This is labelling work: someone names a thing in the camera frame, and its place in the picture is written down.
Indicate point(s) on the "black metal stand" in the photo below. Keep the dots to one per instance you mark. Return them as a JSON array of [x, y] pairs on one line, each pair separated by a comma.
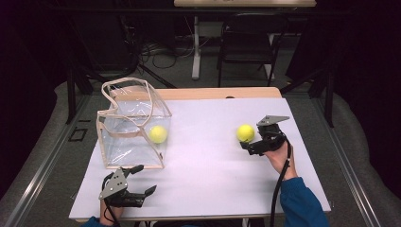
[[71, 94], [329, 101]]

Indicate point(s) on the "clear bag with beige trim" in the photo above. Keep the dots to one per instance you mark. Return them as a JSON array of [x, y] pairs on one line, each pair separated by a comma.
[[135, 129]]

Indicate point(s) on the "white-legged background desk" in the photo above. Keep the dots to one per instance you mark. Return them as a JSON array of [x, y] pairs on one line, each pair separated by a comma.
[[196, 47]]

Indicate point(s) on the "yellow tennis ball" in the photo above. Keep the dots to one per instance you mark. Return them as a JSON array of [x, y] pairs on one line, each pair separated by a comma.
[[158, 134], [245, 133]]

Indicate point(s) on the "white table mat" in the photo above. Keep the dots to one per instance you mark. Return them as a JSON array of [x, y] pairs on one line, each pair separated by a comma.
[[201, 164]]

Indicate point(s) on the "light wooden table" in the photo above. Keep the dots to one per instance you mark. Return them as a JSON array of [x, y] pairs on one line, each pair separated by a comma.
[[205, 93]]

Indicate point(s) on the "person's right hand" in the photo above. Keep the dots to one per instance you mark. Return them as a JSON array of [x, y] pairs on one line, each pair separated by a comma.
[[279, 160]]

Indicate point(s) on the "person's left hand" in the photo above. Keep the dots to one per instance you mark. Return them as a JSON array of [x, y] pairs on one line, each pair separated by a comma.
[[110, 214]]

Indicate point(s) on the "black folding chair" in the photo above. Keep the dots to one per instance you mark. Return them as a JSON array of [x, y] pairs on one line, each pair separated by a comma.
[[246, 41]]

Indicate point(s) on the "grey metal floor rail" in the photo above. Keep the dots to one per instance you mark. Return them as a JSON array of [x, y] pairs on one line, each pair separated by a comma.
[[41, 170], [350, 170]]

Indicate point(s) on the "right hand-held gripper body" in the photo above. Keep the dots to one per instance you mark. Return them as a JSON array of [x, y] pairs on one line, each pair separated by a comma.
[[269, 138]]

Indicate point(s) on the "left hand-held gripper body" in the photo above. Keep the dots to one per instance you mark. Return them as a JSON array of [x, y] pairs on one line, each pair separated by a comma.
[[113, 186]]

